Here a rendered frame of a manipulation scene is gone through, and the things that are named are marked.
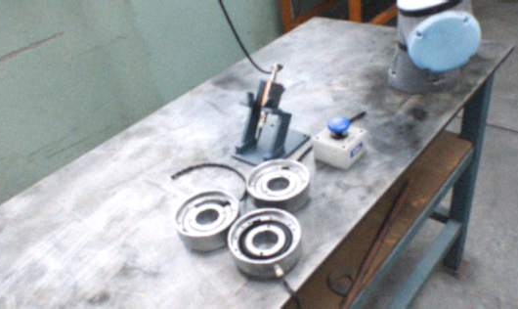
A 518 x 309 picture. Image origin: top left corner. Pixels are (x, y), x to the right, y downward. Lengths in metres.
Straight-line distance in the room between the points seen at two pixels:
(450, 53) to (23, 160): 1.90
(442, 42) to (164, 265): 0.58
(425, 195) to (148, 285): 0.70
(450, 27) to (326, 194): 0.34
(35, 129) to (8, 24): 0.47
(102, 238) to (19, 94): 1.46
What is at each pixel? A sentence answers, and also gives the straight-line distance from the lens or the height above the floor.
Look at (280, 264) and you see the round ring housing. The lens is 0.61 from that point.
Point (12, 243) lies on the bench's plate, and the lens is 0.89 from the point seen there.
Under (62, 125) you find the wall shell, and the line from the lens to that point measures 2.29.
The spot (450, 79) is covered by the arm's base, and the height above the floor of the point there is 0.82.
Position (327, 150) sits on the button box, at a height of 0.83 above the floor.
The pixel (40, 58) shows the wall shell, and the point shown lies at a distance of 2.19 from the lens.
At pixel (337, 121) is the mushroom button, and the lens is 0.78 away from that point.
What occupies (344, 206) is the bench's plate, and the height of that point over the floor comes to 0.80.
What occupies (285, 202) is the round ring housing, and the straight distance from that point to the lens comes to 0.69.
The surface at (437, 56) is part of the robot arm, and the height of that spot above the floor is 0.95.
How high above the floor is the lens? 1.30
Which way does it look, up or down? 36 degrees down
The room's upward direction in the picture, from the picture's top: 11 degrees counter-clockwise
